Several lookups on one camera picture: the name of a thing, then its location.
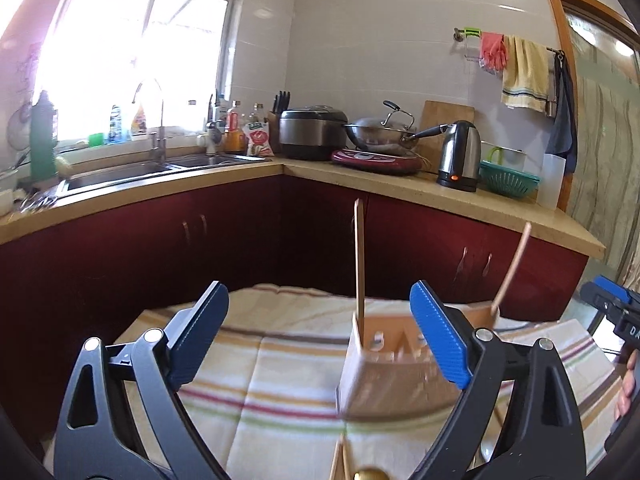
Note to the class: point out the wooden frame glass door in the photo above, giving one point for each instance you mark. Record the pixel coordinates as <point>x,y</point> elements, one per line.
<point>605,135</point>

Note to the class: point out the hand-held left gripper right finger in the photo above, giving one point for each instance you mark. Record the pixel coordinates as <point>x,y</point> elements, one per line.
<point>440,342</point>

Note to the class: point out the wooden chopstick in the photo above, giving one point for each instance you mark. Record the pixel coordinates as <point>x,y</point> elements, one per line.
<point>348,466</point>
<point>359,260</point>
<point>510,270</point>
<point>336,460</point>

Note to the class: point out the dark rice cooker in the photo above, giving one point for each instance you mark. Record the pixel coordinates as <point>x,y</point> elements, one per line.
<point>310,135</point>

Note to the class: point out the knife block with knives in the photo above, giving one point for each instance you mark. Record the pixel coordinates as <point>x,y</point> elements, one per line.
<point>276,120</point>

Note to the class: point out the yellow striped towel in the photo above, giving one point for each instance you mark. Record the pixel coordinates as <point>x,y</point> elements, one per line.
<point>525,75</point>

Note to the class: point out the wall towel rack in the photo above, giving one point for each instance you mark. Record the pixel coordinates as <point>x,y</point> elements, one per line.
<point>554,51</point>

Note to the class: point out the red induction cooker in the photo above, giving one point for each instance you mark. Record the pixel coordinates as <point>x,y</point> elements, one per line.
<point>375,162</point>

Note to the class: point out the striped tablecloth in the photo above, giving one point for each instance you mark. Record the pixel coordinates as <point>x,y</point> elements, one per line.
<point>280,370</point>

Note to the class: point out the steel electric kettle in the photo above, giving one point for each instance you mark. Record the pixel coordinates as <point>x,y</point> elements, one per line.
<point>459,157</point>

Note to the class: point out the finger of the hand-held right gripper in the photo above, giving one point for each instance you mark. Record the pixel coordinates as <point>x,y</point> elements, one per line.
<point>612,291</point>

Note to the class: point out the dark blue apron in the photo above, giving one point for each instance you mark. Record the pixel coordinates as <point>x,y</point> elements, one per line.
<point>562,125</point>

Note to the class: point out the brass-coloured spoon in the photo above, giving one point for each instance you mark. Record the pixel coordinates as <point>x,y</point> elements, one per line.
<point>368,475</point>

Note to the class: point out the orange bottle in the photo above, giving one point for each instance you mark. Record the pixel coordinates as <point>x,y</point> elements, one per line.
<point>139,120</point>

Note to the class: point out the beige plastic utensil caddy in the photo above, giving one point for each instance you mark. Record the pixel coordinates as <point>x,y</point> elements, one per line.
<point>380,385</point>

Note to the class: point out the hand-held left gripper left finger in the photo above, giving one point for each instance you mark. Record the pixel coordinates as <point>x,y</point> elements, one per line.
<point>200,332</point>

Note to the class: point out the blue white dish soap bottle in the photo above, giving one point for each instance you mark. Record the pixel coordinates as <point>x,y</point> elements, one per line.
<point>116,125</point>

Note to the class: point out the pink rubber gloves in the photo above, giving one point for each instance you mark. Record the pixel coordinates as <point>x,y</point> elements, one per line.
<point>493,52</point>

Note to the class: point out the small green cup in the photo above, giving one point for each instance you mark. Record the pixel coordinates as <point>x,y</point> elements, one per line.
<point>96,139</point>

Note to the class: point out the person's right hand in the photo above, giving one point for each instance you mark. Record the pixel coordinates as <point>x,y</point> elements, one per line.
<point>629,390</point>

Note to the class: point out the kitchen window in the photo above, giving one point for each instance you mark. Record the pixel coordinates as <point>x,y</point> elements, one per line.
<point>125,35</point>

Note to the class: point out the steel faucet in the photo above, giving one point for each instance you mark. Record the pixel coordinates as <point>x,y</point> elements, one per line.
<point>159,135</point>

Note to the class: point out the red label oil bottle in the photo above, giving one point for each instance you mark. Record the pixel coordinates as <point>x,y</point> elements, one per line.
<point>234,132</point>

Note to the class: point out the green bottle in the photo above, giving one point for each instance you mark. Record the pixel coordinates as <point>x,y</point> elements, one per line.
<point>44,140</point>

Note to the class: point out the translucent plastic cup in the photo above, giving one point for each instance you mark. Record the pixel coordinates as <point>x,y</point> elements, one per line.
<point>551,182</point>

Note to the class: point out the steel wok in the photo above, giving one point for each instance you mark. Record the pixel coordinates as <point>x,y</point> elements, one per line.
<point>380,141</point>

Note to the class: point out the steel sink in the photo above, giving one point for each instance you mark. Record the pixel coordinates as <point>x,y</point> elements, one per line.
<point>125,172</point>

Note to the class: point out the red kitchen counter cabinet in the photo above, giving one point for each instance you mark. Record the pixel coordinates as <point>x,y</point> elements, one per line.
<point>150,250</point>

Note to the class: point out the wooden cutting board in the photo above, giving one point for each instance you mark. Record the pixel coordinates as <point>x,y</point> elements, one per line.
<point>440,115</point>

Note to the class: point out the red seasoning packet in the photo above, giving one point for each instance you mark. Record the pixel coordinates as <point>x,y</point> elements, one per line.
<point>260,140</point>

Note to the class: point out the green plastic colander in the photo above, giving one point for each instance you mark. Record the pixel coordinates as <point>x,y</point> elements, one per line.
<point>510,180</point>

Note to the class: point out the clear sauce bottle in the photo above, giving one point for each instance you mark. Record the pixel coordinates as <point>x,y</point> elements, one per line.
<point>257,114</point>

